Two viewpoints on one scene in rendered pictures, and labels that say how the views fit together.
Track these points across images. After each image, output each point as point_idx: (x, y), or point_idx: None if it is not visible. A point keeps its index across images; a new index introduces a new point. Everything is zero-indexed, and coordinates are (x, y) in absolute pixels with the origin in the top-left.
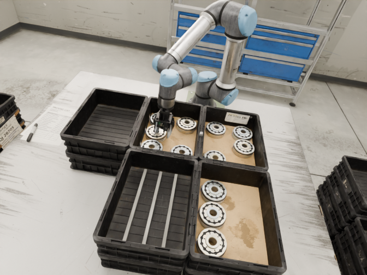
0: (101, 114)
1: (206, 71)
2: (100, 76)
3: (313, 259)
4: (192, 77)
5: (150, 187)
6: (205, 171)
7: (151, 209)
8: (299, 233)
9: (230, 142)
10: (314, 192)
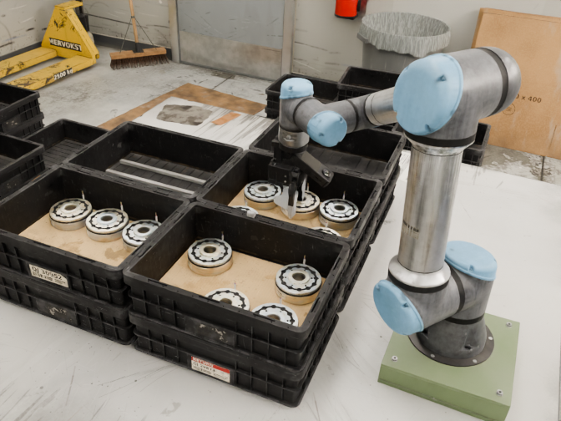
0: (366, 165)
1: (490, 257)
2: (553, 208)
3: None
4: (309, 120)
5: (192, 190)
6: None
7: (154, 181)
8: (20, 400)
9: (258, 303)
10: None
